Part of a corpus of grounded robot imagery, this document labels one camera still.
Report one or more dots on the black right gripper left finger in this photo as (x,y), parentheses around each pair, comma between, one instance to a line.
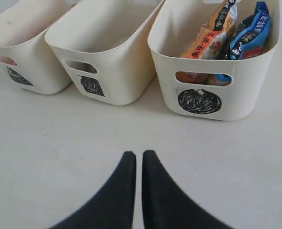
(112,207)

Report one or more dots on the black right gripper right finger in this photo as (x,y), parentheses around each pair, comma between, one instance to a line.
(165,205)

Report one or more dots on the orange instant noodle packet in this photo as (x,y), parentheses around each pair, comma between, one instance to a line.
(214,33)

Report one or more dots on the blue instant noodle packet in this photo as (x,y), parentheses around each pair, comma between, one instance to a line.
(243,40)

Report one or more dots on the blue white milk carton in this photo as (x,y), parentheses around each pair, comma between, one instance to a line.
(89,68)

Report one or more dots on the cream bin with circle mark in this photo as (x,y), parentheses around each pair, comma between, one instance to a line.
(175,27)

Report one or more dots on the cream bin with square mark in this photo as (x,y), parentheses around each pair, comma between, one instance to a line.
(111,35)

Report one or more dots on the cream bin with triangle mark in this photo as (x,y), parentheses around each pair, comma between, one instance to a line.
(24,54)

